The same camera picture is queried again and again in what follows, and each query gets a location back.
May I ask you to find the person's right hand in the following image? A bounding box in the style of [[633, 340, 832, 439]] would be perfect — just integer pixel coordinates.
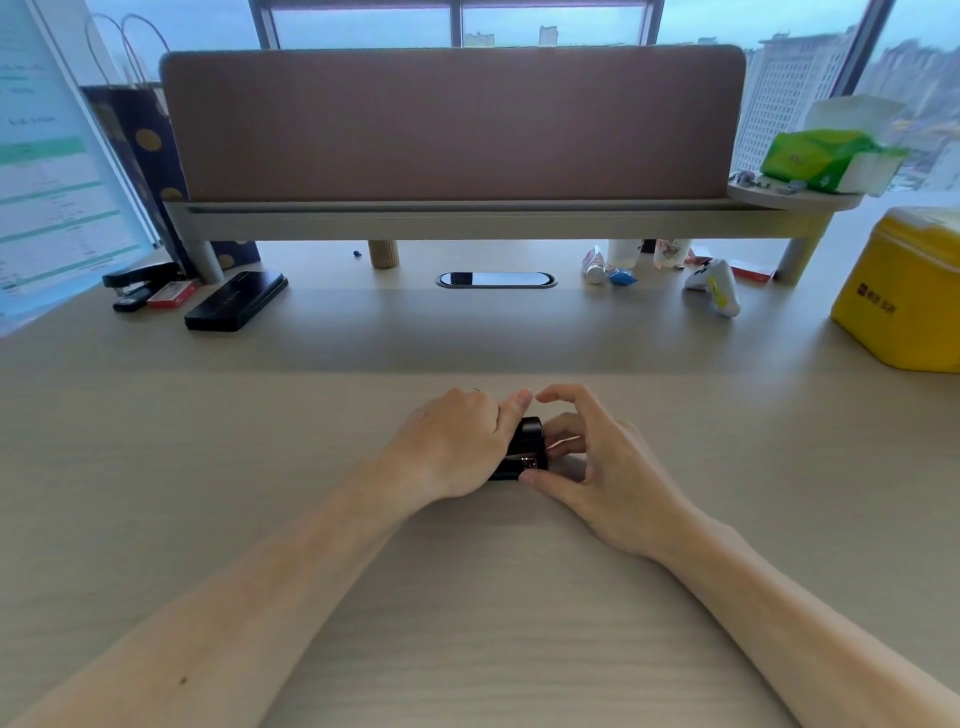
[[519, 383, 704, 564]]

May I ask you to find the person's left hand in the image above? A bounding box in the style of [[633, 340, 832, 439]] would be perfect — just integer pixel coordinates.
[[377, 387, 534, 506]]

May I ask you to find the small black stapler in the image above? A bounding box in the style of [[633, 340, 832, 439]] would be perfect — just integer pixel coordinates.
[[487, 416, 590, 483]]

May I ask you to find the person's left forearm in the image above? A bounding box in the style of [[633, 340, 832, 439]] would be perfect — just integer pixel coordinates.
[[0, 454, 445, 728]]

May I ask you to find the person's right forearm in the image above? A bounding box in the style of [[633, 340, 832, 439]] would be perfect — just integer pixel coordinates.
[[651, 510, 960, 728]]

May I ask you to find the beige desk shelf riser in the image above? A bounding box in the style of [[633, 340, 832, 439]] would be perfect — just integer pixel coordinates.
[[162, 177, 870, 287]]

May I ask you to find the white game controller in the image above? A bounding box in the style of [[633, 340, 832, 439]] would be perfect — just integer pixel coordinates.
[[683, 258, 743, 320]]

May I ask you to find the flat red box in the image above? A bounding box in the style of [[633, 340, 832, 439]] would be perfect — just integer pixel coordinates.
[[689, 246, 776, 284]]

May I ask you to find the pink desk divider panel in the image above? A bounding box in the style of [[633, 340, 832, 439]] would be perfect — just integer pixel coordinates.
[[159, 44, 748, 204]]

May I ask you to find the black rectangular case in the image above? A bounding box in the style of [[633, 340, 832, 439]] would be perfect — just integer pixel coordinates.
[[183, 270, 291, 334]]

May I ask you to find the metal clip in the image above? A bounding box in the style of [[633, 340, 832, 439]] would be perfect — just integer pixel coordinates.
[[730, 170, 808, 194]]

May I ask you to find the small red staple box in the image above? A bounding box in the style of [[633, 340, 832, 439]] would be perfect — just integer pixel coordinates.
[[146, 279, 203, 311]]

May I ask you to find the yellow tin box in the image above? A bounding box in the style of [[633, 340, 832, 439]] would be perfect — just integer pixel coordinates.
[[829, 207, 960, 375]]

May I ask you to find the green tissue pack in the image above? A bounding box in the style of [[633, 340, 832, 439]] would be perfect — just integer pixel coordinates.
[[759, 96, 911, 198]]

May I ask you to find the black desk stapler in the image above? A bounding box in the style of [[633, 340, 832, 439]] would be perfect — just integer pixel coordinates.
[[102, 261, 182, 315]]

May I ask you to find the dark polka dot paper bag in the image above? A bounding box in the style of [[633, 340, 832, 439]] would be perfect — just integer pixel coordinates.
[[81, 12, 263, 283]]

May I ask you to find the printed paper sheet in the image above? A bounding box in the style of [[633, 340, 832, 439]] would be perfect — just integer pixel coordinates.
[[0, 0, 164, 339]]

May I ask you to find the oval desk cable grommet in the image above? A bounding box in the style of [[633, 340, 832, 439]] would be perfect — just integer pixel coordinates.
[[435, 270, 561, 291]]

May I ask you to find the dark window frame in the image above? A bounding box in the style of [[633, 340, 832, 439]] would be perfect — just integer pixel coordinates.
[[247, 0, 898, 102]]

